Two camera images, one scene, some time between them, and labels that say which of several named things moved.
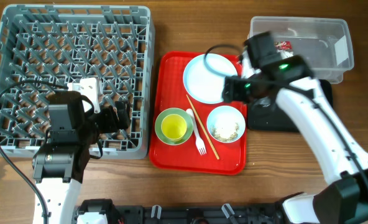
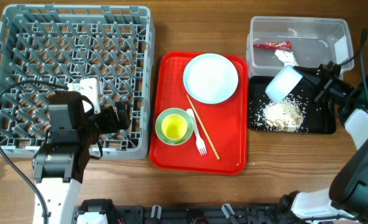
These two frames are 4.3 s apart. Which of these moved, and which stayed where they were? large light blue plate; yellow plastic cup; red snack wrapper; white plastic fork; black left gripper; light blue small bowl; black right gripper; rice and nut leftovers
Moved: rice and nut leftovers; light blue small bowl; black right gripper
Stayed: black left gripper; red snack wrapper; large light blue plate; white plastic fork; yellow plastic cup
